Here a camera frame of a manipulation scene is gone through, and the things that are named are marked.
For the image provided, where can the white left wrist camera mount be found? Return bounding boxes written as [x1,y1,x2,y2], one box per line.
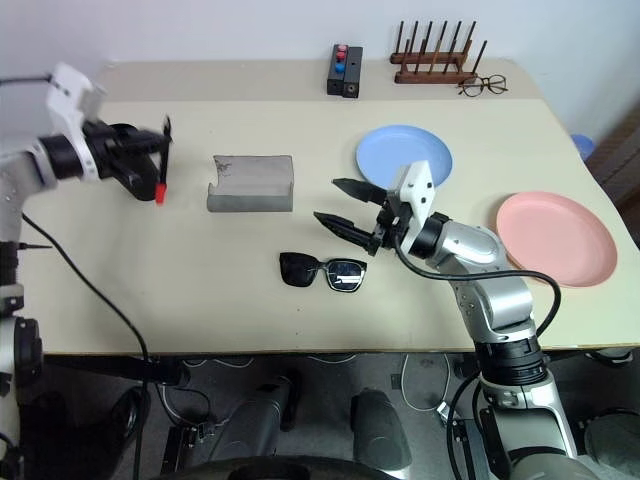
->
[47,62,109,182]

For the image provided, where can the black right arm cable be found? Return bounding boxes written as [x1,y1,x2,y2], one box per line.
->
[393,234,562,347]

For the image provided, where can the white cable under table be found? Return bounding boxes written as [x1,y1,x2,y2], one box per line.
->
[398,353,452,413]

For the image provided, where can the brown-rimmed eyeglasses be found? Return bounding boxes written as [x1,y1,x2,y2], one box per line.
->
[455,74,510,98]

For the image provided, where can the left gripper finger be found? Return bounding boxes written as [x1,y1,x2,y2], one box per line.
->
[115,155,162,202]
[124,125,173,154]

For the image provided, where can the blue plate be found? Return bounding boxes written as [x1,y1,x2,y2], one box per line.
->
[354,124,455,191]

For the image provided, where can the wooden peg rack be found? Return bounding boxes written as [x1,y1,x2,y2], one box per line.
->
[389,19,489,86]

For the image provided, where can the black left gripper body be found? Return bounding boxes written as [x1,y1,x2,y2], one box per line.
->
[82,120,133,183]

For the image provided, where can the blue round lid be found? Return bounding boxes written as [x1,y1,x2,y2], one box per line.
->
[569,133,597,162]

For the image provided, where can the plain black box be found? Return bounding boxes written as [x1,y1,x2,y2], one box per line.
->
[341,45,365,99]

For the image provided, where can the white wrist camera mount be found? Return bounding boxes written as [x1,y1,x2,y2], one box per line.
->
[47,62,109,182]
[387,160,437,257]

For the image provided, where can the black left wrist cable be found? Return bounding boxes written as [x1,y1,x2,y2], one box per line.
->
[0,73,55,86]

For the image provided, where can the black floor device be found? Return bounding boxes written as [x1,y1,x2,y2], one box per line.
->
[160,422,219,475]

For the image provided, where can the pink plate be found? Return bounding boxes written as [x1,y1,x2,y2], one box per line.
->
[495,190,619,289]

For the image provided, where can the black sunglasses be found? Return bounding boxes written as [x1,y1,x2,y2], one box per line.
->
[278,251,369,294]

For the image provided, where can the black marker with red cap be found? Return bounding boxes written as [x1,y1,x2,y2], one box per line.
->
[154,115,174,206]

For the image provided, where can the black box with coloured buttons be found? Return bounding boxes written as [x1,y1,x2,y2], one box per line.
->
[326,43,350,97]

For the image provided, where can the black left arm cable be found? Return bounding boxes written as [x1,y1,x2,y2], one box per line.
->
[19,212,152,480]

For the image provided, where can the grey glasses case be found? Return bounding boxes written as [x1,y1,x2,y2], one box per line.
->
[205,153,296,214]

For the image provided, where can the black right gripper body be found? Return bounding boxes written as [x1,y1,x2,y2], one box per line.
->
[369,192,417,257]

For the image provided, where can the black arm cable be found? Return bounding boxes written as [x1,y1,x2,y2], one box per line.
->
[19,212,152,480]
[393,234,562,347]

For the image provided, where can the dark rounded grey shape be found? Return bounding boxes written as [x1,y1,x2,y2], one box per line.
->
[349,388,414,472]
[583,405,640,474]
[212,368,303,459]

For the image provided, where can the black wheel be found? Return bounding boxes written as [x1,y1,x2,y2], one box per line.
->
[108,385,152,444]

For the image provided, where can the brown woven furniture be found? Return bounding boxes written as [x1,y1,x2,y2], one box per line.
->
[583,110,640,214]

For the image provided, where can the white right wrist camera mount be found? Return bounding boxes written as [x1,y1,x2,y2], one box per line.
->
[387,160,437,257]

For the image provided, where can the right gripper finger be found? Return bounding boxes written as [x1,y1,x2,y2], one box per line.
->
[312,211,376,251]
[331,177,389,206]

